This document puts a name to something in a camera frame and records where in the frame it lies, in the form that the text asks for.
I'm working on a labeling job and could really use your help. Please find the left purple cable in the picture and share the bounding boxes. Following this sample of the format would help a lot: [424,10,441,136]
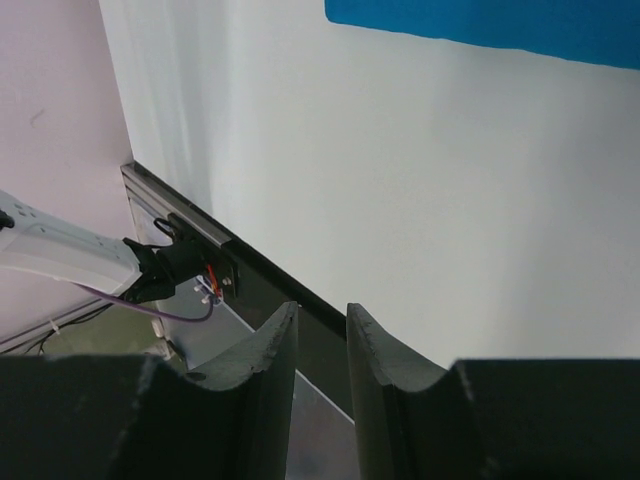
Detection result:
[69,282,215,324]

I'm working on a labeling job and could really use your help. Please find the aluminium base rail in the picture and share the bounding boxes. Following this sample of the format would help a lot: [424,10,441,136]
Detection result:
[121,162,231,248]

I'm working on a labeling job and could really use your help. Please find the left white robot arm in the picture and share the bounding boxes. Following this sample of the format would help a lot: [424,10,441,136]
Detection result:
[1,192,208,304]

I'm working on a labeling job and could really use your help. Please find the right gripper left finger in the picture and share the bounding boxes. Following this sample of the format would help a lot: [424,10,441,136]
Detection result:
[1,302,298,479]

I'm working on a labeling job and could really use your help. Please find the blue t shirt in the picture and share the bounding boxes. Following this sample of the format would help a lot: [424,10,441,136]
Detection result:
[325,0,639,70]

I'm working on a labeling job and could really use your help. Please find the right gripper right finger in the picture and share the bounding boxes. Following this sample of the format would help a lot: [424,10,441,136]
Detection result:
[346,304,639,479]

